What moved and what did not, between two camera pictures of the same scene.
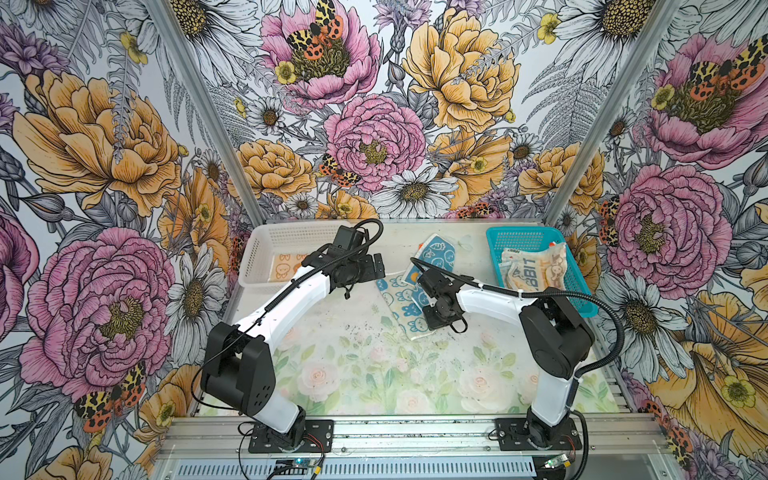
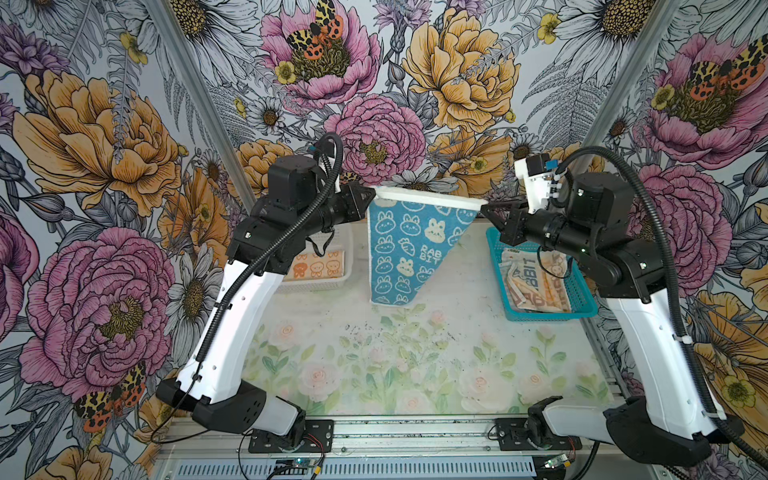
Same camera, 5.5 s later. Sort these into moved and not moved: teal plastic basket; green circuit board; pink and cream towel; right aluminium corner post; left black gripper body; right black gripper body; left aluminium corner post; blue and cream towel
Moved: right black gripper body; blue and cream towel; left black gripper body
Not moved: teal plastic basket; left aluminium corner post; pink and cream towel; right aluminium corner post; green circuit board
